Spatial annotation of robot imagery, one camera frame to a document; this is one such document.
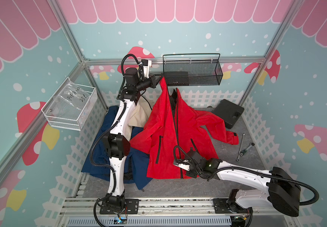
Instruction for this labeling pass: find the green handled ratchet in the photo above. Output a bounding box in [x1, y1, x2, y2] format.
[240, 142, 255, 156]

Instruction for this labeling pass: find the beige jacket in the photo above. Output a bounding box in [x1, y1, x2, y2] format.
[125, 96, 152, 141]

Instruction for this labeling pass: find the black plastic tool case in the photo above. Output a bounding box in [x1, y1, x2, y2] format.
[212, 99, 244, 129]

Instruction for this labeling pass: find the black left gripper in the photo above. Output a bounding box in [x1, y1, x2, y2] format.
[135, 73, 162, 91]

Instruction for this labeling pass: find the red jacket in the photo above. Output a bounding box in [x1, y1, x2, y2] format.
[130, 79, 239, 179]

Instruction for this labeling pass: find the black wire mesh basket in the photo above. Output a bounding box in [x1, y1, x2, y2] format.
[162, 53, 223, 87]

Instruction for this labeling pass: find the long metal wrench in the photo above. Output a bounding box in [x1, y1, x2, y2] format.
[236, 133, 245, 162]

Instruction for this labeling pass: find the clear plastic bag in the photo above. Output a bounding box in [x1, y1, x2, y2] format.
[51, 79, 96, 125]

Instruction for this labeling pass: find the white wire basket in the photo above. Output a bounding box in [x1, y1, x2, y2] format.
[41, 77, 98, 131]

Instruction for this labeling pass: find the horizontal aluminium frame bar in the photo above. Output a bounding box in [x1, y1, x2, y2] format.
[84, 55, 266, 66]

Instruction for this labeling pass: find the aluminium frame post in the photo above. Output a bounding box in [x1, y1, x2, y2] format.
[48, 0, 107, 108]

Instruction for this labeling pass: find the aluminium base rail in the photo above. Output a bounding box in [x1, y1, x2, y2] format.
[55, 197, 300, 227]

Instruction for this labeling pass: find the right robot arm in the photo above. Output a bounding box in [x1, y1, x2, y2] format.
[173, 146, 319, 217]

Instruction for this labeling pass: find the black box in basket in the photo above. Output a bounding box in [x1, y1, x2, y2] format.
[163, 72, 189, 87]

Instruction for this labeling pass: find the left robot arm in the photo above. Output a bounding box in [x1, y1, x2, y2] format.
[89, 54, 159, 215]

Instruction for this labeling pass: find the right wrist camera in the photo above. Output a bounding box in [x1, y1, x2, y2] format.
[174, 160, 190, 171]

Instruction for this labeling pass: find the blue jacket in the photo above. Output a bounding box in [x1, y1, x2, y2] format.
[82, 106, 152, 190]

